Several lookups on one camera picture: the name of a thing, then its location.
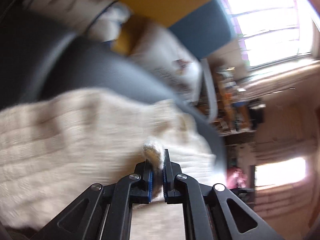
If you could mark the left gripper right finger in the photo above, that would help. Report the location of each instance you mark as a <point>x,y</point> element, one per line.
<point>211,212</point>

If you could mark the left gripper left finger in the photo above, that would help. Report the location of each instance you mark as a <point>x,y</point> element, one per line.
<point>102,212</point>

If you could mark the cream knitted sweater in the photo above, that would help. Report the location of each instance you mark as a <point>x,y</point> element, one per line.
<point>53,150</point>

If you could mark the pink cloth pile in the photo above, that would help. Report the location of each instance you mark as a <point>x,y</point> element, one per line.
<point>236,178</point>

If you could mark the cluttered wooden shelf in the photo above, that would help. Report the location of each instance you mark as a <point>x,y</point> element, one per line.
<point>235,114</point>

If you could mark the white deer print pillow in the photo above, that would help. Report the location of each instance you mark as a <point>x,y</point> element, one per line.
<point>159,51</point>

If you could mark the bright window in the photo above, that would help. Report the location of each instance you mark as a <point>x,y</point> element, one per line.
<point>271,31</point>

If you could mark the grey yellow blue cushion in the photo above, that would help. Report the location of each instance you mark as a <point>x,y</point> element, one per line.
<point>203,26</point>

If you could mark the white blue triangle pillow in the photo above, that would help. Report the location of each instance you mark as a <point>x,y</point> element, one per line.
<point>99,20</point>

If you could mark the white metal chair frame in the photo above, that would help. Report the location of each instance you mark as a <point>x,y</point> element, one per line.
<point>210,90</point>

